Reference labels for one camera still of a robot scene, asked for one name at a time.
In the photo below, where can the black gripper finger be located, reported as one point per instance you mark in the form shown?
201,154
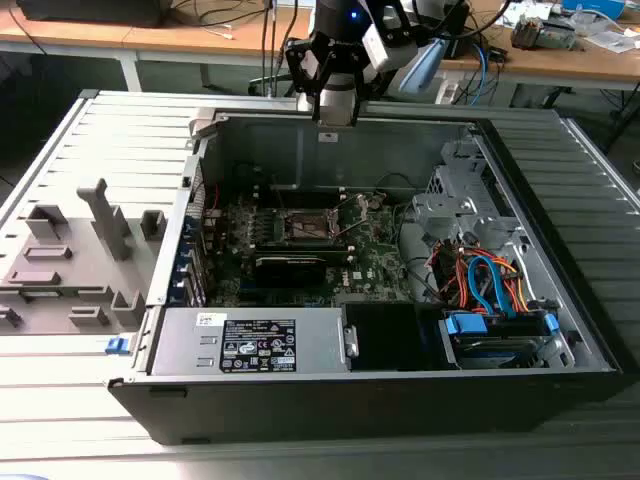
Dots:
294,60
359,100

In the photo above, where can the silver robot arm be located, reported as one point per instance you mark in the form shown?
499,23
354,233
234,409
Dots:
425,6

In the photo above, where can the CPU socket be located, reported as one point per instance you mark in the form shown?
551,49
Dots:
307,226

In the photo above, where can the white power strip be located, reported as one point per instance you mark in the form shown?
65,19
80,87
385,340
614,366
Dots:
447,92

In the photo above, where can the black desktop box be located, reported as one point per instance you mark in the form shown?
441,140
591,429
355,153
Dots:
457,49

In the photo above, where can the silver metal disk bay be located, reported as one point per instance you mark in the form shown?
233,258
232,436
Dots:
450,205

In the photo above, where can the green motherboard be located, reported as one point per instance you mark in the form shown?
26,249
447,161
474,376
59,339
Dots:
370,260

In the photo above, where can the black graphics card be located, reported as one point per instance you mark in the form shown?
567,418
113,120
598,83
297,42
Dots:
290,272

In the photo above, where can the wooden desk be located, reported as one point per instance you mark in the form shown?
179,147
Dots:
75,35
550,62

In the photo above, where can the grey electronic device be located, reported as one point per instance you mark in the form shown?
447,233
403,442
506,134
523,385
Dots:
552,35

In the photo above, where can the black equipment box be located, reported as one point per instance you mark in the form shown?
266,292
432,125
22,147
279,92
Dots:
90,12

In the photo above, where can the black plastic shroud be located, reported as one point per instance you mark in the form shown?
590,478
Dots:
380,335

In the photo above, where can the hard disk blue carrier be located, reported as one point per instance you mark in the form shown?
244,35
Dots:
467,325

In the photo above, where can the blue cardboard box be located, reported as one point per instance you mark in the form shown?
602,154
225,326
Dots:
595,6

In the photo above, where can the grey parts rack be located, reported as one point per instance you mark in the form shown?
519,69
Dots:
85,235

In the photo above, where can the grey power supply unit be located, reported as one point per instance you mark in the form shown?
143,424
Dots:
190,345

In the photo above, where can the black PC case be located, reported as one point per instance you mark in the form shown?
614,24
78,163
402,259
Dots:
350,410

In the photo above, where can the blue plastic latch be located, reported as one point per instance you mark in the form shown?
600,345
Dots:
117,346

